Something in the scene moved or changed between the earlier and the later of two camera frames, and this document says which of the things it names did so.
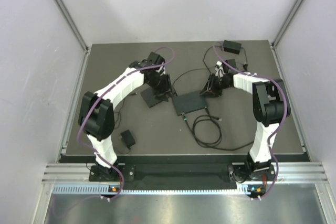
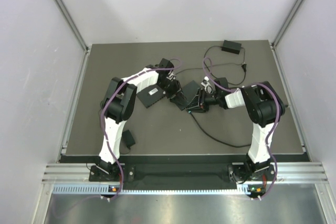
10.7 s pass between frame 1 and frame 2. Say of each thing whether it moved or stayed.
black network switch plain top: moved
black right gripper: moved
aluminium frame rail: stayed
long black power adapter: stayed
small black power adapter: stayed
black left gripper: moved
